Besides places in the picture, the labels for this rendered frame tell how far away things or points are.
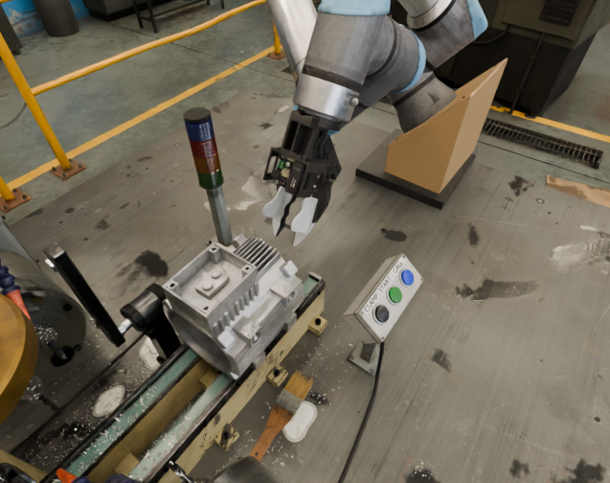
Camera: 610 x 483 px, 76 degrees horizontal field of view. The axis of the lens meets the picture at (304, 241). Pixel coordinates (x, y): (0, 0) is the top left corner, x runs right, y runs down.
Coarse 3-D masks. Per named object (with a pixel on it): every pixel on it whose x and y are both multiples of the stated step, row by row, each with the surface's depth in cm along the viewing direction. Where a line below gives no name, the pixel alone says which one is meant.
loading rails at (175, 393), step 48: (288, 336) 87; (144, 384) 74; (192, 384) 82; (240, 384) 75; (96, 432) 68; (144, 432) 74; (192, 432) 68; (48, 480) 63; (96, 480) 68; (144, 480) 63
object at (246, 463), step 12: (252, 456) 52; (228, 468) 46; (240, 468) 47; (252, 468) 48; (264, 468) 51; (204, 480) 50; (216, 480) 44; (228, 480) 45; (240, 480) 45; (252, 480) 46; (264, 480) 47; (276, 480) 49
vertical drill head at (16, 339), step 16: (0, 304) 38; (0, 320) 37; (16, 320) 37; (0, 336) 35; (16, 336) 35; (32, 336) 37; (0, 352) 34; (16, 352) 34; (32, 352) 36; (0, 368) 33; (16, 368) 34; (32, 368) 36; (0, 384) 32; (16, 384) 34; (32, 384) 39; (0, 400) 32; (16, 400) 34; (32, 400) 40; (48, 400) 42; (0, 416) 33
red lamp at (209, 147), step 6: (192, 144) 89; (198, 144) 88; (204, 144) 88; (210, 144) 89; (192, 150) 90; (198, 150) 89; (204, 150) 89; (210, 150) 90; (216, 150) 92; (198, 156) 91; (204, 156) 90; (210, 156) 91
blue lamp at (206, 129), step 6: (210, 120) 86; (186, 126) 86; (192, 126) 85; (198, 126) 85; (204, 126) 85; (210, 126) 87; (192, 132) 86; (198, 132) 86; (204, 132) 86; (210, 132) 88; (192, 138) 87; (198, 138) 87; (204, 138) 87; (210, 138) 88
